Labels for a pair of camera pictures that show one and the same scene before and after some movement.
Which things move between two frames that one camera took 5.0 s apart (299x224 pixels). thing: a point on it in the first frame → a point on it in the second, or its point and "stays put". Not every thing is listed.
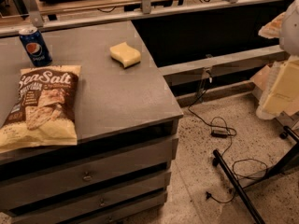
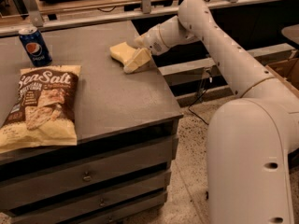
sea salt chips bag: [43, 112] stays put
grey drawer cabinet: [127, 136] stays put
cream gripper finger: [273, 29] → [139, 42]
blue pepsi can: [35, 47] stays put
